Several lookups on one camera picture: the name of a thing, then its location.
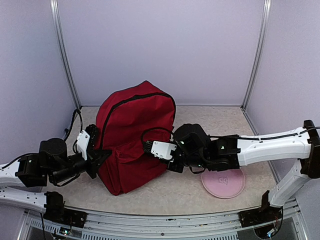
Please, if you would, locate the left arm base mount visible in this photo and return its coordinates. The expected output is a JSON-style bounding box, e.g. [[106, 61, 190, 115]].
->
[[43, 191, 88, 229]]

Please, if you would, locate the pink round plate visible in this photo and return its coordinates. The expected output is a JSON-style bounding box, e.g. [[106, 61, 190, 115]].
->
[[201, 169, 246, 199]]

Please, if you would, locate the right camera cable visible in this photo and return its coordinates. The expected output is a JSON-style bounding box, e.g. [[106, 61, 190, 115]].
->
[[140, 126, 176, 151]]

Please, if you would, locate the metal corner post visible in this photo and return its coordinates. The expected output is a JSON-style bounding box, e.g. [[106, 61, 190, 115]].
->
[[241, 0, 272, 112], [49, 0, 82, 110]]

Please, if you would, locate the red student backpack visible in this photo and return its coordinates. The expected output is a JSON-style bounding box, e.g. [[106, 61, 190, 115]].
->
[[95, 80, 176, 196]]

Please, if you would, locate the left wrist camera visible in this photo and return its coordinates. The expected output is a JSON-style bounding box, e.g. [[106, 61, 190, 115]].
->
[[74, 124, 99, 161]]

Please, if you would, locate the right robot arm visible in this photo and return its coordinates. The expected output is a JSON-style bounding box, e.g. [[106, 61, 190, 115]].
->
[[163, 120, 320, 222]]

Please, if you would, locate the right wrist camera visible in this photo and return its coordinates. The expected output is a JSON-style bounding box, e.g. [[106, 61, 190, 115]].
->
[[143, 140, 177, 162]]

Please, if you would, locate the front metal rail frame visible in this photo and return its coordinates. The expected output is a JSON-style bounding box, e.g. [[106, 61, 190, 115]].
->
[[14, 199, 311, 240]]

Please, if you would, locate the right metal corner post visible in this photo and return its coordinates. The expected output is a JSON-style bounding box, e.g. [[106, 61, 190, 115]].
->
[[241, 0, 272, 112]]

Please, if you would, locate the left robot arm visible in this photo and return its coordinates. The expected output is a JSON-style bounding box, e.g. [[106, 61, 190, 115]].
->
[[0, 138, 111, 223]]

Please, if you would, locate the left metal corner post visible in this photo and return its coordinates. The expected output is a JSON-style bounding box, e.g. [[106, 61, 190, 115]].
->
[[49, 0, 82, 110]]

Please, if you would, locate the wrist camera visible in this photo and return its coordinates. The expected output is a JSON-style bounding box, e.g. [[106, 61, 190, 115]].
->
[[143, 140, 177, 162], [74, 124, 99, 161]]

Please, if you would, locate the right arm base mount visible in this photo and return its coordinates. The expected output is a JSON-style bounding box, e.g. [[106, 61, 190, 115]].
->
[[238, 190, 283, 228]]

